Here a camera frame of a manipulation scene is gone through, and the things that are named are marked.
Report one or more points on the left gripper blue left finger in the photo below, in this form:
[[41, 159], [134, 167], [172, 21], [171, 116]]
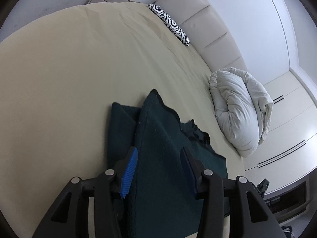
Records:
[[130, 165]]

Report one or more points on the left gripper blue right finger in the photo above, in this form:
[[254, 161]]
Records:
[[192, 169]]

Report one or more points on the dark green knit sweater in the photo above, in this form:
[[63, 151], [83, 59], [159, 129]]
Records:
[[159, 203]]

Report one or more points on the white folded duvet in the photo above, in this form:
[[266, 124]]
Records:
[[243, 108]]

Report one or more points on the grey tv cabinet shelf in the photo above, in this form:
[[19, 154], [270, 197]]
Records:
[[289, 202]]

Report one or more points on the beige bed mattress sheet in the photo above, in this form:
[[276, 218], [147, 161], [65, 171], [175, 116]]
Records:
[[60, 75]]

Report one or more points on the zebra print pillow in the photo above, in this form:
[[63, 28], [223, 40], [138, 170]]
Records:
[[170, 23]]

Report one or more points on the beige padded headboard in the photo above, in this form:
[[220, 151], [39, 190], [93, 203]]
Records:
[[207, 32]]

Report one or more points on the white wardrobe with black handles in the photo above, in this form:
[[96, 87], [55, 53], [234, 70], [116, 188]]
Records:
[[289, 151]]

